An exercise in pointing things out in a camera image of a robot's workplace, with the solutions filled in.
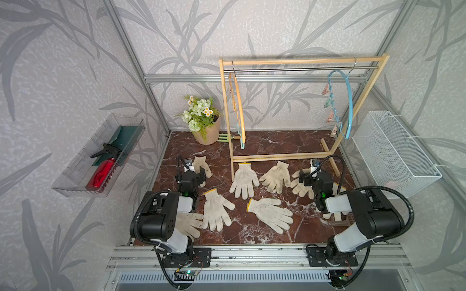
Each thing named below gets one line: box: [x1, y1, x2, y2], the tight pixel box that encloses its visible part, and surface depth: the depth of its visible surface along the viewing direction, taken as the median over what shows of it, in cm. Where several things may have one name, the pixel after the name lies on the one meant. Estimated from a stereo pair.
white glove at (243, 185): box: [229, 161, 260, 201], surface depth 98 cm
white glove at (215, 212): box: [203, 187, 236, 233], surface depth 88 cm
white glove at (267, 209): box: [246, 198, 294, 235], surface depth 88 cm
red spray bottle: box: [85, 157, 116, 191], surface depth 60 cm
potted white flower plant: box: [175, 95, 221, 145], surface depth 93 cm
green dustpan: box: [92, 124, 144, 167], surface depth 71 cm
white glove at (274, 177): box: [259, 160, 291, 194], surface depth 101 cm
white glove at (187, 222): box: [175, 212, 205, 243], surface depth 84 cm
